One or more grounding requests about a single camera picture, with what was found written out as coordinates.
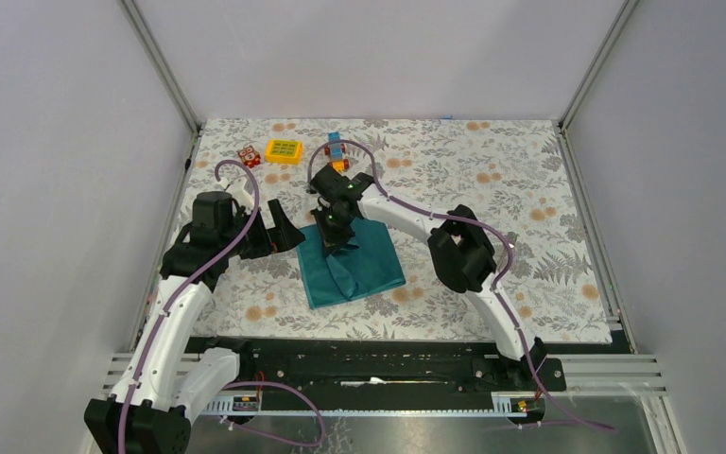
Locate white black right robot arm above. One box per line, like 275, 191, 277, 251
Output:
308, 166, 547, 390

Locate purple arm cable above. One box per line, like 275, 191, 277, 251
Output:
306, 139, 618, 433
115, 159, 327, 454

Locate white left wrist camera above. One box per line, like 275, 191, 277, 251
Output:
219, 177, 256, 211

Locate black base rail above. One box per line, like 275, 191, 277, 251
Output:
185, 337, 566, 412

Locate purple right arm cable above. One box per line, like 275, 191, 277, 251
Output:
306, 139, 618, 433

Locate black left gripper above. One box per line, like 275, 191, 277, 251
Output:
220, 198, 304, 258

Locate floral patterned table mat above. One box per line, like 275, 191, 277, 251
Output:
174, 118, 612, 351

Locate red owl toy block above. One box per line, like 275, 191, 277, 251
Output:
237, 145, 262, 168

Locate teal cloth napkin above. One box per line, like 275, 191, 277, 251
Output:
297, 219, 406, 309

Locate blue orange toy car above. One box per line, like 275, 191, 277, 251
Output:
323, 131, 350, 173

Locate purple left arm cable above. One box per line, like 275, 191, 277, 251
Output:
115, 159, 327, 454

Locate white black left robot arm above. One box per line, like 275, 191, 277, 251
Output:
84, 191, 305, 453

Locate yellow toy brick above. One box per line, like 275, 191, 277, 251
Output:
265, 139, 303, 166

